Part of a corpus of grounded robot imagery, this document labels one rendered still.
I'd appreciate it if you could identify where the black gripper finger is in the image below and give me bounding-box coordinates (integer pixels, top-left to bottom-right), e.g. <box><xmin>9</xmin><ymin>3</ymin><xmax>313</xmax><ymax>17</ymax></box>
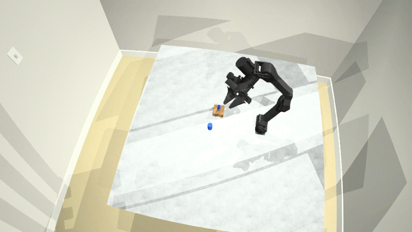
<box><xmin>223</xmin><ymin>87</ymin><xmax>238</xmax><ymax>105</ymax></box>
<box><xmin>229</xmin><ymin>96</ymin><xmax>246</xmax><ymax>109</ymax></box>

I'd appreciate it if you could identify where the brown wooden block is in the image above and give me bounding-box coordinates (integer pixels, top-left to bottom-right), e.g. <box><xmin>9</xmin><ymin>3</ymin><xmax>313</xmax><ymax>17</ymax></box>
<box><xmin>213</xmin><ymin>105</ymin><xmax>225</xmax><ymax>117</ymax></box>

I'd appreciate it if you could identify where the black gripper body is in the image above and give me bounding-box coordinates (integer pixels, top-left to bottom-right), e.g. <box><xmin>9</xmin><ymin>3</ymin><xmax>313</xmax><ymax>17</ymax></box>
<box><xmin>225</xmin><ymin>77</ymin><xmax>254</xmax><ymax>104</ymax></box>

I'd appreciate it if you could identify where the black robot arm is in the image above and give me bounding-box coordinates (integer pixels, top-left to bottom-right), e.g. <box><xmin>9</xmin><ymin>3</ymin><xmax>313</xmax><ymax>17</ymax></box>
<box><xmin>226</xmin><ymin>57</ymin><xmax>293</xmax><ymax>135</ymax></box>

